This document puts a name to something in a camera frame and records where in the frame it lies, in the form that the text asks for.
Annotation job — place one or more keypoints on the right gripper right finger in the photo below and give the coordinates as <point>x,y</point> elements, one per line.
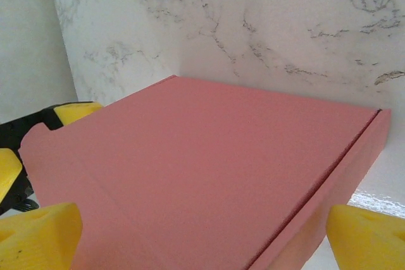
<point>370,244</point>

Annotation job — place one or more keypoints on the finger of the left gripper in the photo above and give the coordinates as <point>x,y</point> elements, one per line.
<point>76,110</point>
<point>8,172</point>

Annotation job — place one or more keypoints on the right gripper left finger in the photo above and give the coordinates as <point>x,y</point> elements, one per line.
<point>34,241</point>

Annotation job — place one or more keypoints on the pink white paper box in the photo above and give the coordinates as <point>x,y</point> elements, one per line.
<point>202,172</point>

